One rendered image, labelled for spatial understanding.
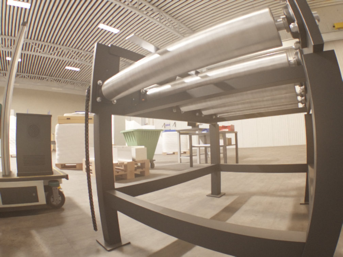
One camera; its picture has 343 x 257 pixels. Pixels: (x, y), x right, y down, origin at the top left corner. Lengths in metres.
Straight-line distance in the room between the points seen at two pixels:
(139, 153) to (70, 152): 1.94
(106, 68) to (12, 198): 1.23
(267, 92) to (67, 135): 4.09
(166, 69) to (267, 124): 10.79
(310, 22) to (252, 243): 0.51
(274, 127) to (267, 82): 10.61
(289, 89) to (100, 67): 1.03
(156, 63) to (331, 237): 0.68
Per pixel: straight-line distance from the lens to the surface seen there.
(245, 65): 0.75
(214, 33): 0.49
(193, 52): 0.52
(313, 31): 0.40
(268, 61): 0.73
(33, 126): 1.65
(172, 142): 8.03
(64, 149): 4.43
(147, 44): 0.64
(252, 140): 11.49
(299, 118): 11.06
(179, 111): 1.35
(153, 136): 3.90
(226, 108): 1.41
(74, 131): 4.38
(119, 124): 4.93
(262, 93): 1.03
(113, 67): 1.08
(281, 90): 1.01
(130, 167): 2.92
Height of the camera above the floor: 0.58
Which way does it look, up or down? 4 degrees up
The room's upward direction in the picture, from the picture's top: 2 degrees counter-clockwise
